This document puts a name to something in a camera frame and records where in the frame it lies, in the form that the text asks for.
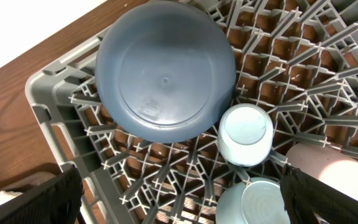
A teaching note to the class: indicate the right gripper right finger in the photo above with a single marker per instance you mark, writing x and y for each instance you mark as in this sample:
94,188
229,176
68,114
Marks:
307,198

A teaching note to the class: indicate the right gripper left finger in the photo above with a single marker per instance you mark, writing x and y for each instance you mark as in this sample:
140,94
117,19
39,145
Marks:
57,200

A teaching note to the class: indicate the white cup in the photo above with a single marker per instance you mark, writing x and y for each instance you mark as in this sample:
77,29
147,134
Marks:
331,167

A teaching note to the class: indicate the light blue bowl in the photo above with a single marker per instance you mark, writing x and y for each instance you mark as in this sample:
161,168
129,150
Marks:
260,202

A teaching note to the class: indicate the white tissue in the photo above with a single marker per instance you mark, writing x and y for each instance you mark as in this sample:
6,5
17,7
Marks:
6,196

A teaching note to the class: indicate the light blue cup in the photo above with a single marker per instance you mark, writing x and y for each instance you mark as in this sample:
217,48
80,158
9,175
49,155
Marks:
245,135

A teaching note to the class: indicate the dark blue plate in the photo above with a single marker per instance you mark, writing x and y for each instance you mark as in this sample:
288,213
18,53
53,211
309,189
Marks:
165,71

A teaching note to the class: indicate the grey dishwasher rack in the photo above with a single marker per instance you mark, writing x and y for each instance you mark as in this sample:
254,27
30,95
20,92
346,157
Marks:
296,59

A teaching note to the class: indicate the brown serving tray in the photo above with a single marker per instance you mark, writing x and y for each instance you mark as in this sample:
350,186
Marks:
29,182

